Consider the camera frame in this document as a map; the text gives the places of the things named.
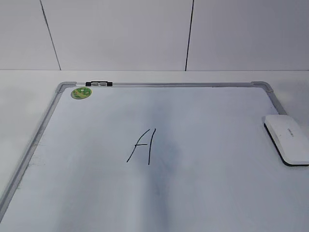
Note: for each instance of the black hanging clip on frame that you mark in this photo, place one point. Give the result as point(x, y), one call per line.
point(99, 84)

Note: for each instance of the white board eraser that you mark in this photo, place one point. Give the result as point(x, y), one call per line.
point(289, 139)

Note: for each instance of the white board with grey frame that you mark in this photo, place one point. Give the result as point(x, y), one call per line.
point(165, 157)

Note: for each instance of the round green sticker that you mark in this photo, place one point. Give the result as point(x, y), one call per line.
point(81, 93)

